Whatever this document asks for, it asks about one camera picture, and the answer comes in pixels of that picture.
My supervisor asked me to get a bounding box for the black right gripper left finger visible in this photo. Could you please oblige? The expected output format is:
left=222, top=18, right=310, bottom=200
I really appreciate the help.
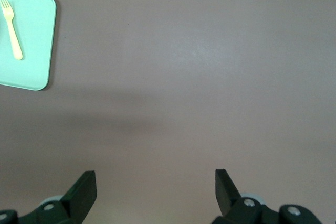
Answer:
left=19, top=170, right=98, bottom=224

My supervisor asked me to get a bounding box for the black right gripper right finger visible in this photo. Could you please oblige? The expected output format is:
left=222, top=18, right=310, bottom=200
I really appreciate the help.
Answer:
left=212, top=168, right=279, bottom=224

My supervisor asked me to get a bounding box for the yellow plastic fork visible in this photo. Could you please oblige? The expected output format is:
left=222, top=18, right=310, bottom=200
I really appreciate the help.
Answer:
left=0, top=0, right=24, bottom=61

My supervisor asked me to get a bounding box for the light green rectangular tray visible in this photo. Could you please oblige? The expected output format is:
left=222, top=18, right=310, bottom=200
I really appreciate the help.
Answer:
left=0, top=0, right=57, bottom=91

